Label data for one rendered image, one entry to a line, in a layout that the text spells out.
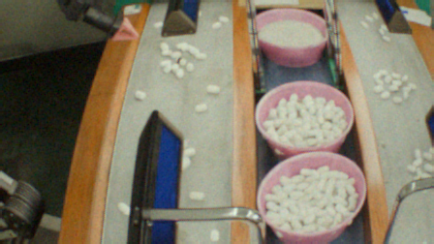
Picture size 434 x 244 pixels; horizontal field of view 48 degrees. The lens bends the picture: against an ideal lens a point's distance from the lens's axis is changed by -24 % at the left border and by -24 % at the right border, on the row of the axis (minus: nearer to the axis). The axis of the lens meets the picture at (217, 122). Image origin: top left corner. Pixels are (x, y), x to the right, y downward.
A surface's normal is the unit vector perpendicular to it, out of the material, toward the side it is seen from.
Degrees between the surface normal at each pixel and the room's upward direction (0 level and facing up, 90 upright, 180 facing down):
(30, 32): 90
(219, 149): 0
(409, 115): 0
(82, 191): 0
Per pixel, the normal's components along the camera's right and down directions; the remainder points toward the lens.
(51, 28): -0.06, 0.64
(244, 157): -0.11, -0.77
